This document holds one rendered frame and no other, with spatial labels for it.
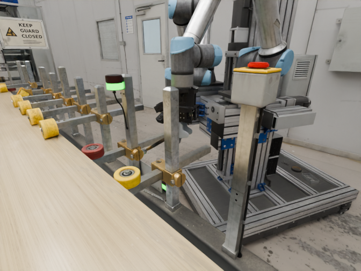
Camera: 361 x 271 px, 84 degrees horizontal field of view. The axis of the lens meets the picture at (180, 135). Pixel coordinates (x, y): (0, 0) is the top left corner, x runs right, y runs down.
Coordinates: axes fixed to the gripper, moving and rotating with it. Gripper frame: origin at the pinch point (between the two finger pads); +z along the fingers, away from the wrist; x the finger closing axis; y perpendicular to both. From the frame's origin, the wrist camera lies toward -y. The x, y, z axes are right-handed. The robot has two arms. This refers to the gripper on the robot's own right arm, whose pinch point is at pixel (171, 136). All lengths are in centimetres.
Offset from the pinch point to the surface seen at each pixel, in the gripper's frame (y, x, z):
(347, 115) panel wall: 240, -54, 33
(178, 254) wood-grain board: -49, -55, -9
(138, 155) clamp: -26.8, -8.5, -3.0
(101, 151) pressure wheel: -39.7, -3.5, -7.9
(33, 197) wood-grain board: -64, -17, -9
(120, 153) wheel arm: -31.2, -1.4, -2.8
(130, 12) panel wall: 212, 350, -114
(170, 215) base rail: -30.3, -31.5, 11.8
